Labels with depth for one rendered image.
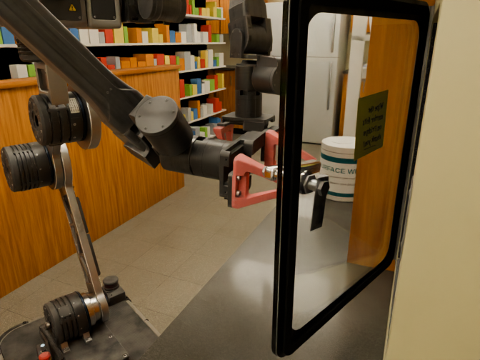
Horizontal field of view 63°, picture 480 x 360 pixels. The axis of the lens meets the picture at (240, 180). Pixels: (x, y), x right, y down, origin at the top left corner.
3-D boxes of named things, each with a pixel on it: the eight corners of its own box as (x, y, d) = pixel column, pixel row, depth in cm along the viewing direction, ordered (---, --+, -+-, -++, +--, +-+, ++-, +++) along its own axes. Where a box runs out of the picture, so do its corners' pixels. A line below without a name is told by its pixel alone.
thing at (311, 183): (325, 228, 42) (332, 176, 40) (313, 233, 40) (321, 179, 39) (310, 222, 43) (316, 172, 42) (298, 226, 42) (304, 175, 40)
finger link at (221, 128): (242, 164, 85) (242, 121, 82) (213, 160, 87) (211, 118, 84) (253, 156, 91) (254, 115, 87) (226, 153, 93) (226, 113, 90)
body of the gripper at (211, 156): (260, 132, 57) (214, 125, 60) (233, 153, 48) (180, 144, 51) (258, 173, 60) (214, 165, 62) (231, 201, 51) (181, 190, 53)
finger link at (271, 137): (318, 135, 56) (256, 126, 59) (307, 150, 50) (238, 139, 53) (313, 178, 59) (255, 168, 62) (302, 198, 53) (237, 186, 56)
